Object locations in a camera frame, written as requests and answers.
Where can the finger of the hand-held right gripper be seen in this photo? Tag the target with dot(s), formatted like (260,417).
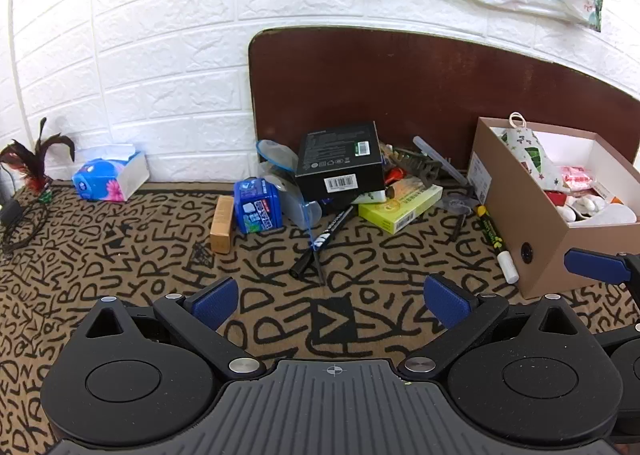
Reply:
(587,262)
(627,340)

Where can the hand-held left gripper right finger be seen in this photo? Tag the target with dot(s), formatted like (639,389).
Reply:
(447,302)

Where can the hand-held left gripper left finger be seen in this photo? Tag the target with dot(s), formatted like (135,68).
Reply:
(215,302)

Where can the brown cardboard box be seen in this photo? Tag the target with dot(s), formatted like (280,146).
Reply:
(530,227)

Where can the black pen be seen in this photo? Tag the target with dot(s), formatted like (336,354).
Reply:
(327,232)

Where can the black product box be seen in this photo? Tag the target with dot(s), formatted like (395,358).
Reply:
(337,160)

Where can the blue gum container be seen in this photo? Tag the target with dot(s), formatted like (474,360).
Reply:
(257,207)

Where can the white plastic item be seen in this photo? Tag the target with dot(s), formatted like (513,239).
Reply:
(600,212)

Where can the small red item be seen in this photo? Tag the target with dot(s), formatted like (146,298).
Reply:
(555,198)

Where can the letter-print tan mat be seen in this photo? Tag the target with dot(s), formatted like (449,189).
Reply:
(150,260)

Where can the small wooden block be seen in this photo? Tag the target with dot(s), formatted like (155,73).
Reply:
(222,225)

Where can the green white marker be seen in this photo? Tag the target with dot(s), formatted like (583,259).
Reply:
(492,235)

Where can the pink packet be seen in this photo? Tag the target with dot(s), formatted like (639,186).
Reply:
(577,177)

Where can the yellow-green flat box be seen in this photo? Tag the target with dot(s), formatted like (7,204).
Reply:
(400,207)

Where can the clear plastic case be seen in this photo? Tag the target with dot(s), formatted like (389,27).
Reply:
(295,207)

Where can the leaf-print white fabric pouch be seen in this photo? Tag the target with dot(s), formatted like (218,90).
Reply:
(530,150)

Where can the white cream tube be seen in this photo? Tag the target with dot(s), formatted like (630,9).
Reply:
(375,196)

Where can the dark hair claw clip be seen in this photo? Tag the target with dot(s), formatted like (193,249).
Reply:
(422,167)

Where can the small red clip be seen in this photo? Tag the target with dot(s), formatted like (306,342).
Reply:
(395,175)

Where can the clear plastic tube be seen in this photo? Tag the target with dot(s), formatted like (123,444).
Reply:
(440,157)

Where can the blue floral tissue pack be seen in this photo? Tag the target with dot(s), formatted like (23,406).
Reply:
(100,180)

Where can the dark brown wooden board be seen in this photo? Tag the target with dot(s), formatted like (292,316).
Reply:
(400,85)

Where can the dark red feather toy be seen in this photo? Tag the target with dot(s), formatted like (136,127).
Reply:
(35,160)

